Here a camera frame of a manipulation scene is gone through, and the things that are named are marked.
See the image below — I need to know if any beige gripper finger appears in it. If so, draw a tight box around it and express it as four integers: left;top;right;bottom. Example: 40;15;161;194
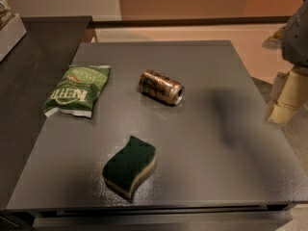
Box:
265;65;308;126
263;26;286;49

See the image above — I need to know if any orange soda can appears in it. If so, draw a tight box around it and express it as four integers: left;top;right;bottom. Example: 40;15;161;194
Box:
139;70;185;106

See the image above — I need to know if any green yellow sponge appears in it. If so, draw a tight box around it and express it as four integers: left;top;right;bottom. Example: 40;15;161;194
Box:
102;136;156;199

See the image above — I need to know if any green chip bag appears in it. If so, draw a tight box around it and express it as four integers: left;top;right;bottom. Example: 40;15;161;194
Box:
43;64;111;118

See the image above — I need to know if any dark side counter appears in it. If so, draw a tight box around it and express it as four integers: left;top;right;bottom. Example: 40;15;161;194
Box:
0;16;92;212

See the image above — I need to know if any grey box at left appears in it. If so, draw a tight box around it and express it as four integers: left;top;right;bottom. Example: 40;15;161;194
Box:
0;14;27;62

